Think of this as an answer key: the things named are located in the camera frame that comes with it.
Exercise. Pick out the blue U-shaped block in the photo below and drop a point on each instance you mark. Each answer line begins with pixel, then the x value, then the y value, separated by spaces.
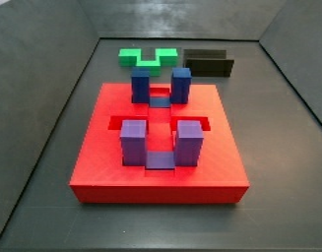
pixel 161 98

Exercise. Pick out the purple U-shaped block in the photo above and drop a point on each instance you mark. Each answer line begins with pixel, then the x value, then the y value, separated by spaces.
pixel 189 142

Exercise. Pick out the red slotted board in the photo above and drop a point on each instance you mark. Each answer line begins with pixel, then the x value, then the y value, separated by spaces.
pixel 102 180

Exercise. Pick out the green zigzag block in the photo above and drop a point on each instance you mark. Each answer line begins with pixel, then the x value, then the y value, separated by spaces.
pixel 165 58

